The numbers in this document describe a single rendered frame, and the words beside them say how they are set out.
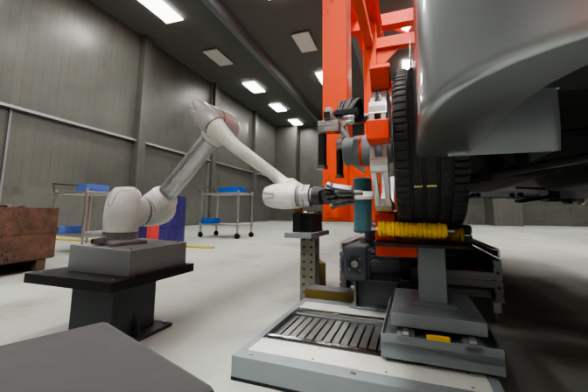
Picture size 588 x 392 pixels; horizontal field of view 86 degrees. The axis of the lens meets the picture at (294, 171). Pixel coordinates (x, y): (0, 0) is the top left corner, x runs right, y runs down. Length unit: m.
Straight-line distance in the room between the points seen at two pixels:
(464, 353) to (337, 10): 1.93
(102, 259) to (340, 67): 1.64
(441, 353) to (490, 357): 0.14
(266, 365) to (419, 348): 0.50
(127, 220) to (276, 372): 0.95
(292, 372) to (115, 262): 0.86
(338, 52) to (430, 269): 1.39
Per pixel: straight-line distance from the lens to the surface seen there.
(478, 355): 1.25
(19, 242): 3.74
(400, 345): 1.24
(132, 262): 1.53
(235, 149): 1.40
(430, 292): 1.39
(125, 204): 1.68
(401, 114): 1.13
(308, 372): 1.17
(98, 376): 0.59
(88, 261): 1.69
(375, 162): 1.16
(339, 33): 2.19
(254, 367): 1.24
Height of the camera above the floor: 0.57
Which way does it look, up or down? 7 degrees up
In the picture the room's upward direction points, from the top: 1 degrees clockwise
